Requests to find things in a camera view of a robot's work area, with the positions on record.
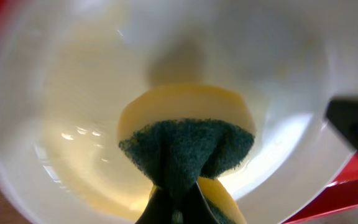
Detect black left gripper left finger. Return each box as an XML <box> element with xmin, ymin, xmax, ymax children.
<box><xmin>135</xmin><ymin>188</ymin><xmax>173</xmax><ymax>224</ymax></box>

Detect yellow green scrub sponge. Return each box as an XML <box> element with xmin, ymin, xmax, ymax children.
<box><xmin>117</xmin><ymin>84</ymin><xmax>255</xmax><ymax>223</ymax></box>

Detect white plate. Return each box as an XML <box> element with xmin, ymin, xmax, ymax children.
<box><xmin>0</xmin><ymin>0</ymin><xmax>358</xmax><ymax>223</ymax></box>

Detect red plastic tray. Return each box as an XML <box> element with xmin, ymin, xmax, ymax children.
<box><xmin>0</xmin><ymin>0</ymin><xmax>358</xmax><ymax>224</ymax></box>

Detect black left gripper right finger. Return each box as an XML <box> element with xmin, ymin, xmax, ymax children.
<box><xmin>179</xmin><ymin>182</ymin><xmax>219</xmax><ymax>224</ymax></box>

